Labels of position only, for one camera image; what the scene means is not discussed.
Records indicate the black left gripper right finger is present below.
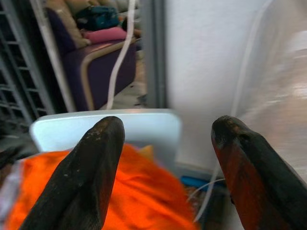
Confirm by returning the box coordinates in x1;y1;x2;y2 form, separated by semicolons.
211;115;307;230

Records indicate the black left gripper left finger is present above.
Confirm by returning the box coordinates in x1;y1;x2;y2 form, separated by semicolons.
19;115;126;230

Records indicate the blue flat object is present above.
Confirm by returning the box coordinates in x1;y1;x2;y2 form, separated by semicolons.
180;175;225;190

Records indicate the orange cloth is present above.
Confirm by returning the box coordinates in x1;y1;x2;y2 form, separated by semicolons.
4;143;201;230

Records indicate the white plastic laundry basket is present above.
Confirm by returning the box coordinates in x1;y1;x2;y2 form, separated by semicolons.
29;108;184;178

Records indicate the clear plastic sheet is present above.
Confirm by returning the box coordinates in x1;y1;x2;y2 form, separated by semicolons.
230;0;307;178

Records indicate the purple sofa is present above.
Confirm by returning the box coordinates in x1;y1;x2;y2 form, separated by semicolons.
45;7;141;111

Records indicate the grey metal window grille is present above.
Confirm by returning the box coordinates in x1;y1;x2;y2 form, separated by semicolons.
0;0;56;125

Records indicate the pink cushion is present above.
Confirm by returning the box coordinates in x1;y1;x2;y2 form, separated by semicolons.
83;26;128;45

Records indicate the beige cushion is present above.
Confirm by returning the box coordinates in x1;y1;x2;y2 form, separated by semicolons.
45;0;101;48

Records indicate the teal bag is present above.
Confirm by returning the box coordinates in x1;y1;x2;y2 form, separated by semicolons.
75;5;120;32

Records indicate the white hanging cord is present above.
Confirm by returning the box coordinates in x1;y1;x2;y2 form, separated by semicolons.
106;0;137;110

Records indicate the grey door frame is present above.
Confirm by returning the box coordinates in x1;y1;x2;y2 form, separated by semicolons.
140;0;167;109

